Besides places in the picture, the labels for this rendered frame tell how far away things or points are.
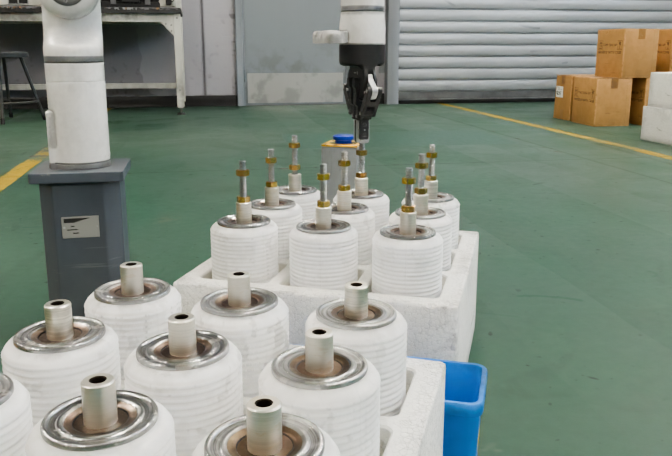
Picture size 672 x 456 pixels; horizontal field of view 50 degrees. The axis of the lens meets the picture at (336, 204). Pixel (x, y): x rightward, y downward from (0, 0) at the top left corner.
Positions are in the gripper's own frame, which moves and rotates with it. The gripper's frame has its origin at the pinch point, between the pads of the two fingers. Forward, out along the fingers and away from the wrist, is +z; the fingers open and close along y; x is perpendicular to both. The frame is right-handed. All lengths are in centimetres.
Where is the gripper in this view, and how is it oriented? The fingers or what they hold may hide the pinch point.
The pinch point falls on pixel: (361, 131)
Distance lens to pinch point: 120.8
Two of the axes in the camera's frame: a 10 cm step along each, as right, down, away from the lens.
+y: -3.1, -2.0, 9.3
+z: 0.0, 9.8, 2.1
